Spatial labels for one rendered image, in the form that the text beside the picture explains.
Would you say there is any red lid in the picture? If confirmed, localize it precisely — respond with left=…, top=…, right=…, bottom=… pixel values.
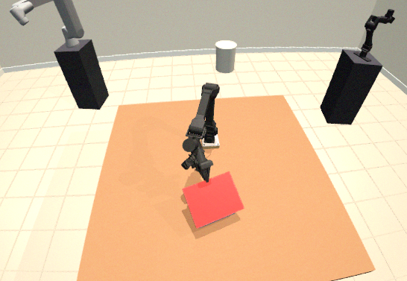
left=182, top=171, right=244, bottom=228

